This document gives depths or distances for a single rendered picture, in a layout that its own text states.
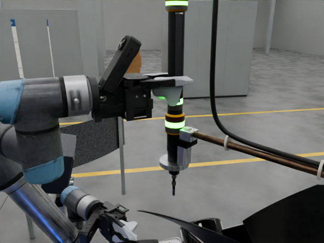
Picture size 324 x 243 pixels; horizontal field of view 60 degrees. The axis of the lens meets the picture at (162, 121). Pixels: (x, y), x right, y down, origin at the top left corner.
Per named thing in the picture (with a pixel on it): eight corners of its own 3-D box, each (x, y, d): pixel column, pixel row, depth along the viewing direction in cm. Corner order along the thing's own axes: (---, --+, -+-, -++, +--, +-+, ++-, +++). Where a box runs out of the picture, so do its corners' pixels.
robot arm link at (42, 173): (41, 159, 62) (33, 112, 58) (74, 174, 56) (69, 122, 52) (5, 174, 56) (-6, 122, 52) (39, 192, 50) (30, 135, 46)
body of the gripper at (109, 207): (130, 209, 89) (106, 195, 96) (109, 221, 83) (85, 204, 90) (129, 230, 91) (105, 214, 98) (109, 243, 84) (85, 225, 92)
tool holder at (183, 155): (202, 166, 66) (204, 127, 62) (183, 178, 61) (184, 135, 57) (172, 155, 71) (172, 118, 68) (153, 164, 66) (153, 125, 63)
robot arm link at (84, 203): (76, 199, 92) (76, 221, 94) (85, 205, 90) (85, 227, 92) (95, 192, 98) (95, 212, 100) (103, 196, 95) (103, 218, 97)
